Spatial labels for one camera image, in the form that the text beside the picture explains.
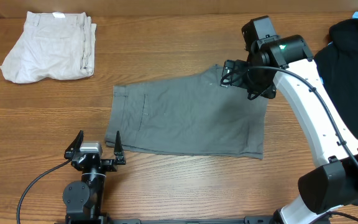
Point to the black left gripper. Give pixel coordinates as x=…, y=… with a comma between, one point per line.
x=111, y=165

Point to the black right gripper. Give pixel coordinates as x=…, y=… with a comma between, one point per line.
x=268, y=90

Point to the grey shorts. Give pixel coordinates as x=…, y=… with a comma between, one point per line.
x=190, y=116

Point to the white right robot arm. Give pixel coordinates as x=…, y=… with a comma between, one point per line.
x=287, y=65

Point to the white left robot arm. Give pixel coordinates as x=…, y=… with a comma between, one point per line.
x=84, y=198

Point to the black shirt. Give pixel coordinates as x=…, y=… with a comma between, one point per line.
x=337, y=66

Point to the beige folded shorts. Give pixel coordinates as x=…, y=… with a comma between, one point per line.
x=52, y=45

